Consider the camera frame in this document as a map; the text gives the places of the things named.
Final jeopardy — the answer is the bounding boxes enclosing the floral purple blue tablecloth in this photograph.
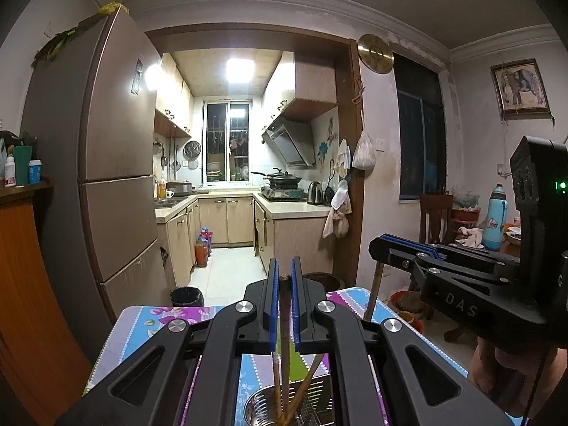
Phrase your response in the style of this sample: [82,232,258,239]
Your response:
[86,288,427,426]

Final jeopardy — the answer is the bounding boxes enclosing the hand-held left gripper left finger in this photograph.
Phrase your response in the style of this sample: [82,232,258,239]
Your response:
[58,257,282,426]

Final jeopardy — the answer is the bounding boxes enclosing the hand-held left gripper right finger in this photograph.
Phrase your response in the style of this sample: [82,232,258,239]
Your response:
[290,256,511,426]

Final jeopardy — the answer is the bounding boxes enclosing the square ceiling light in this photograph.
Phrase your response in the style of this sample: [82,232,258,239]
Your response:
[225,57,255,84]

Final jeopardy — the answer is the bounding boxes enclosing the hanging kitchen cloths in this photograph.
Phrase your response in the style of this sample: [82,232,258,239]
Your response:
[322,140,354,239]

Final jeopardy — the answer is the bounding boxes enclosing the steel range hood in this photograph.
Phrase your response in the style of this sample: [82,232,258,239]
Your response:
[262,118,317,170]

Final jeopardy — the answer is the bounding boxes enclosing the beige kitchen base cabinets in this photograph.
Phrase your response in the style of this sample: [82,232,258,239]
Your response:
[155,195,334,289]

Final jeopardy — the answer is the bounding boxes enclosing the person's right hand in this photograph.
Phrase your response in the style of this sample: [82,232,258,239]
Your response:
[467,336,561,419]

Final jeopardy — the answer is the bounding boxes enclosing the red plastic basin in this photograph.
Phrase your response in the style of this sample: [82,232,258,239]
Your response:
[388,290,427,333]

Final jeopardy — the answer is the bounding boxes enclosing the blue thermos flask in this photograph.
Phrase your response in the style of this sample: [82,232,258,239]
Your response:
[482,184,509,251]

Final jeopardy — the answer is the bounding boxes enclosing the framed elephant picture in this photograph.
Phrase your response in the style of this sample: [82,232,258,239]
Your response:
[490,59,552,118]

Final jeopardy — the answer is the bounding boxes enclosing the orange wooden cabinet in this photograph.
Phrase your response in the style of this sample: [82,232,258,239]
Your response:
[0,176,95,411]

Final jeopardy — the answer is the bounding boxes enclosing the dark room window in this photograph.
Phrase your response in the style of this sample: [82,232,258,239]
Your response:
[393,52,447,201]

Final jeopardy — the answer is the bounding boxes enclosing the green box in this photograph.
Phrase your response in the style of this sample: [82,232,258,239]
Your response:
[12,146,33,186]

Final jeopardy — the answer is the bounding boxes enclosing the gas stove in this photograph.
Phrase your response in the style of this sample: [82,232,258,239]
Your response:
[260,185,308,202]

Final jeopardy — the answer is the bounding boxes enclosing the hanging white plastic bag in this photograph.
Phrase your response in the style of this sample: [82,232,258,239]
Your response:
[352,130,377,170]

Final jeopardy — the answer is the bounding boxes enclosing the black wok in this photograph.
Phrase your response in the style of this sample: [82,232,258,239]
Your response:
[251,168,303,187]

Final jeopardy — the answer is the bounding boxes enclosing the brown refrigerator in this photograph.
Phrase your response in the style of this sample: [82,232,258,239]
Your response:
[21,6,164,322]

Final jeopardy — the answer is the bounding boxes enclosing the black trash bin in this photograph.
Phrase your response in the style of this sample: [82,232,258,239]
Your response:
[170,286,206,308]

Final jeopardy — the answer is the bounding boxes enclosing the gold wall clock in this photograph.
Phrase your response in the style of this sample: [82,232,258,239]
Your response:
[357,33,394,74]

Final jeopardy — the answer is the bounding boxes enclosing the wooden chair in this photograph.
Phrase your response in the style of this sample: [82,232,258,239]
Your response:
[419,193,458,246]

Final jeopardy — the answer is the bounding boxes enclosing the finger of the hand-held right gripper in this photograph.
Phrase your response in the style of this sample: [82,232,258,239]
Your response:
[381,233,521,271]
[368,235,519,285]

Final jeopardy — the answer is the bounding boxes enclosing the kitchen window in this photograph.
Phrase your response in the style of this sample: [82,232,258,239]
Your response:
[203,100,255,184]

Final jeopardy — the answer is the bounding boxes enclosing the black cable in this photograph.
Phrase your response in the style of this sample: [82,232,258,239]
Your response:
[521,348,545,426]

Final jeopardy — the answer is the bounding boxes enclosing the teal perforated utensil holder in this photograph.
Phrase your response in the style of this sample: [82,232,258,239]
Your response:
[242,375,334,426]

